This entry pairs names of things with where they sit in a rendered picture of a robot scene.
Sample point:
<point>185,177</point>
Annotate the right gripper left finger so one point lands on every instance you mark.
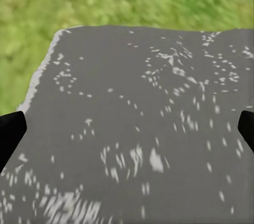
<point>12,129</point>

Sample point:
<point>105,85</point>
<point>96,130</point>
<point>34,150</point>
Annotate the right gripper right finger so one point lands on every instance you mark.
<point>246,127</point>

